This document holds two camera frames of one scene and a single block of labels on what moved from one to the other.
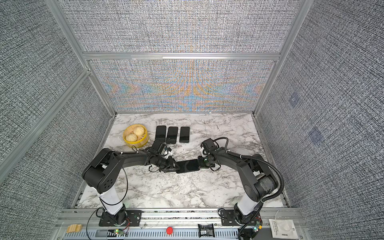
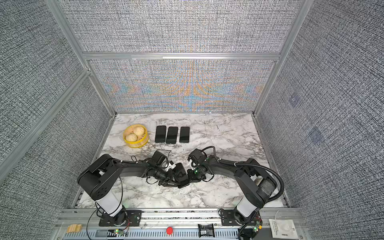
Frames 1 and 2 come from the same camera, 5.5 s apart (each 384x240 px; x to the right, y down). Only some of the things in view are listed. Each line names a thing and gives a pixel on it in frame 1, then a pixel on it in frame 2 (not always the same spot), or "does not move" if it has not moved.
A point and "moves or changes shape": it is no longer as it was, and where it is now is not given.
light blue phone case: x=184 y=134 does not move
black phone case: x=188 y=165 moves or changes shape
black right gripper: x=200 y=160 to x=191 y=179
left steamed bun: x=131 y=137 does not move
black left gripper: x=171 y=165 to x=170 y=179
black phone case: x=160 y=135 does not move
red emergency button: x=169 y=230 does not move
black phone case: x=171 y=137 does not move
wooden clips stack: x=74 y=227 does not move
